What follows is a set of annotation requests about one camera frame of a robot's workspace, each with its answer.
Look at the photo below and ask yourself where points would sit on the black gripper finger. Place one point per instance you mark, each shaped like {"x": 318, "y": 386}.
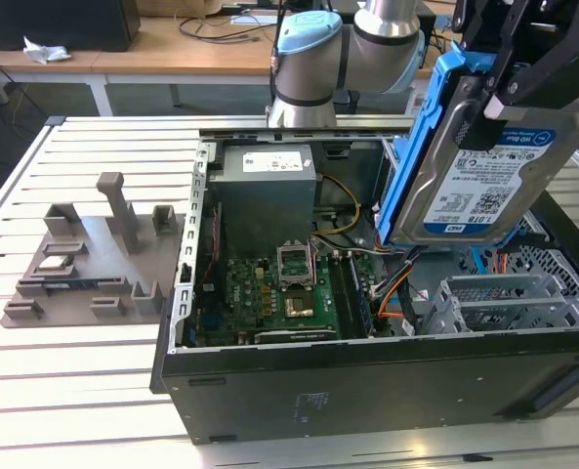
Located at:
{"x": 548, "y": 58}
{"x": 472, "y": 24}

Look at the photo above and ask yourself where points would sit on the hard disk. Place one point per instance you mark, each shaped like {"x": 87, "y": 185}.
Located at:
{"x": 484, "y": 195}

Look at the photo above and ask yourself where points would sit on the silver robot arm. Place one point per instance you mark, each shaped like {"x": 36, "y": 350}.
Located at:
{"x": 308, "y": 73}

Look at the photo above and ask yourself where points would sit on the silver disk bay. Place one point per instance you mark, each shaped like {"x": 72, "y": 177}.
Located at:
{"x": 489, "y": 285}

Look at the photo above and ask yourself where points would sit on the small black box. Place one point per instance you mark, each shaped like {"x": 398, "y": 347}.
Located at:
{"x": 428, "y": 34}

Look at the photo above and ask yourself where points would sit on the white power strip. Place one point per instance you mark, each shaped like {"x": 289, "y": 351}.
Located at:
{"x": 419, "y": 102}

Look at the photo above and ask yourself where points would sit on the black mesh bin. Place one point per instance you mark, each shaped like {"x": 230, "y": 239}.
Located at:
{"x": 352, "y": 100}

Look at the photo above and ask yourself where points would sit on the wooden desk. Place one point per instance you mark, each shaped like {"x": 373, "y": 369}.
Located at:
{"x": 196, "y": 54}
{"x": 6, "y": 61}

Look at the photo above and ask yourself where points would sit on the silver power supply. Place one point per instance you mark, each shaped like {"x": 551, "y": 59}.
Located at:
{"x": 260, "y": 210}

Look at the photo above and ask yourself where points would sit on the black RAM slot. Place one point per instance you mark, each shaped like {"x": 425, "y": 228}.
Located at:
{"x": 347, "y": 298}
{"x": 338, "y": 298}

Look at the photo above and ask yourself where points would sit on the brown cardboard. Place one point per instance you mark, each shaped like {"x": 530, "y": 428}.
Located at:
{"x": 172, "y": 7}

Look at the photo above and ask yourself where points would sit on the CPU socket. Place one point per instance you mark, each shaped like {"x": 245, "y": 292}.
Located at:
{"x": 299, "y": 305}

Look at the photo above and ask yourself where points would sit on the green motherboard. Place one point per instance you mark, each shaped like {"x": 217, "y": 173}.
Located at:
{"x": 250, "y": 293}

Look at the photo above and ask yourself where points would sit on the black PC case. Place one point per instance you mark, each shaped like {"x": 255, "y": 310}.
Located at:
{"x": 367, "y": 391}

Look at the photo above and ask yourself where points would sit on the blue board connector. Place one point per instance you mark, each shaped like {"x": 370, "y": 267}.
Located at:
{"x": 211, "y": 321}

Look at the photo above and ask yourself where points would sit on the large black computer tower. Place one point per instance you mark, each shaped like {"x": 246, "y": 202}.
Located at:
{"x": 64, "y": 19}

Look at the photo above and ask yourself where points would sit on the crumpled white paper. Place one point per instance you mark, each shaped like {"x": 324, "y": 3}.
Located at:
{"x": 45, "y": 51}

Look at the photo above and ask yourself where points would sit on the grey parts rack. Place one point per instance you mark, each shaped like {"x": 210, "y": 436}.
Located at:
{"x": 98, "y": 244}

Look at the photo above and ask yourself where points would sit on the silver CPU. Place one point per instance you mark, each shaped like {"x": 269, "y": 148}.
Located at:
{"x": 54, "y": 265}

